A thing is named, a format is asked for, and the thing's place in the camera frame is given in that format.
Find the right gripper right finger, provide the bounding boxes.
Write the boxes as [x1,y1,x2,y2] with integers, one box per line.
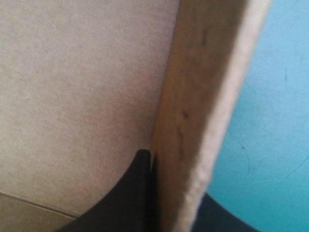
[191,192,257,232]

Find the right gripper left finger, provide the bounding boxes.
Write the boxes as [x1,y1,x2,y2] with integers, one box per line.
[57,149,162,232]

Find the brown cardboard box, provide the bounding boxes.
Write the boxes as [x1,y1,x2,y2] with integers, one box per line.
[0,0,273,232]

